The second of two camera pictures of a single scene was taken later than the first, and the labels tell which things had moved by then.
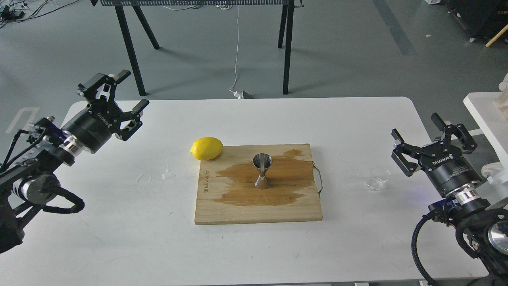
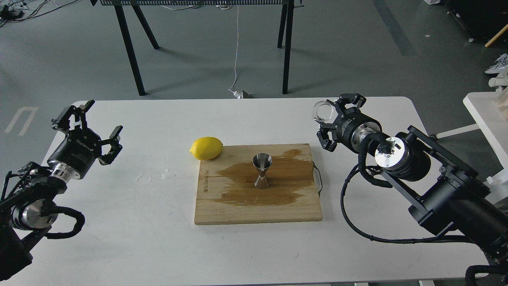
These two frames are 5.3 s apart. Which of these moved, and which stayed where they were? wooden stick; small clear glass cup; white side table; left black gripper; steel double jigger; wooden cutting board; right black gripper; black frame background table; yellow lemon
Moved: right black gripper; left black gripper; small clear glass cup
Stayed: wooden cutting board; yellow lemon; black frame background table; wooden stick; steel double jigger; white side table
